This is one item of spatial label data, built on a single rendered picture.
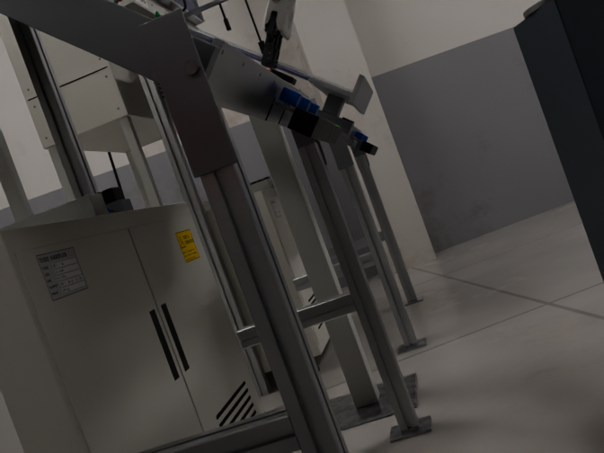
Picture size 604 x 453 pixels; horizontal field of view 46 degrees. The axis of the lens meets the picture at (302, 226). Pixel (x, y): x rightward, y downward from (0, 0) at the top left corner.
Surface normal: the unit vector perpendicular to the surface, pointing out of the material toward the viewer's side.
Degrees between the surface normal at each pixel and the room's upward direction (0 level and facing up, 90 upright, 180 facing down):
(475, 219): 90
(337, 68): 90
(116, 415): 90
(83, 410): 90
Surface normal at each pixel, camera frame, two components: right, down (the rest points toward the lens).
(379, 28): 0.07, 0.00
